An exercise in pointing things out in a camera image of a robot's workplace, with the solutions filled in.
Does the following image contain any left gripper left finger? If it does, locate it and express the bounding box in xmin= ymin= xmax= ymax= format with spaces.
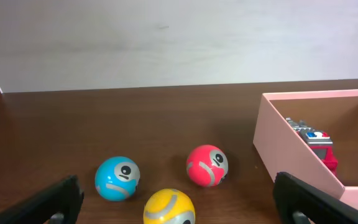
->
xmin=0 ymin=175 xmax=85 ymax=224

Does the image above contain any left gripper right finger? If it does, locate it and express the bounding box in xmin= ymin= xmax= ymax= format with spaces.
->
xmin=273 ymin=172 xmax=358 ymax=224

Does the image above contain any blue toy ball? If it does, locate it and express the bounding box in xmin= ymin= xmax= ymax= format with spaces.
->
xmin=94 ymin=156 xmax=140 ymax=202

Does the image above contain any red fire truck grey ladder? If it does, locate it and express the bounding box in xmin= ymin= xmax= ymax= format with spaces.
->
xmin=285 ymin=118 xmax=338 ymax=176

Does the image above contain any red toy ball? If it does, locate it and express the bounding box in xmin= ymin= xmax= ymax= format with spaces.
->
xmin=186 ymin=145 xmax=229 ymax=187

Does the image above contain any pink open box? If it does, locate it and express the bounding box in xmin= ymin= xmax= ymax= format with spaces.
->
xmin=253 ymin=90 xmax=358 ymax=209

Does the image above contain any yellow toy ball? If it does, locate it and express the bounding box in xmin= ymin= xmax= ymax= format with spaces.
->
xmin=143 ymin=189 xmax=196 ymax=224

